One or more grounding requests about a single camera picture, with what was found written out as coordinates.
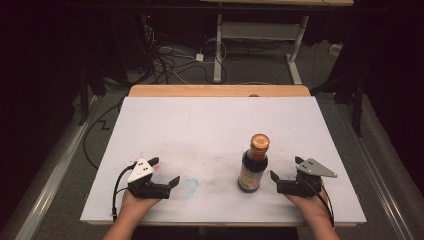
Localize dark sauce bottle copper cap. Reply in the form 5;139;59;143
237;133;271;194

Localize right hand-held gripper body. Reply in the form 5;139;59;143
276;158;338;198

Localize white metal desk frame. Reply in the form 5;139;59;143
212;12;310;86

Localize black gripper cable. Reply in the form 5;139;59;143
307;179;336;228
111;162;138;224

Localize white board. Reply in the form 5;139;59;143
79;96;367;228

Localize wooden table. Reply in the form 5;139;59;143
128;84;312;99

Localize tangle of floor cables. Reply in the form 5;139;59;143
141;24;231;86

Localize grey metal rail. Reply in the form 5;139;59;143
0;95;105;240
334;98;419;240

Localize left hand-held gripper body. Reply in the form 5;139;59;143
127;158;171;200

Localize black stand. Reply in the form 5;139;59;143
311;64;366;138
77;64;90;127

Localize black floor cable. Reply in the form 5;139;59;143
82;98;126;171

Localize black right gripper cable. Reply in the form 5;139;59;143
307;179;336;228

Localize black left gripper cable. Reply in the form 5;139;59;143
111;162;138;224

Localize person's left hand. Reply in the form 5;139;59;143
116;190;162;222

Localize person's right hand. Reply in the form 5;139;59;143
284;187;335;225

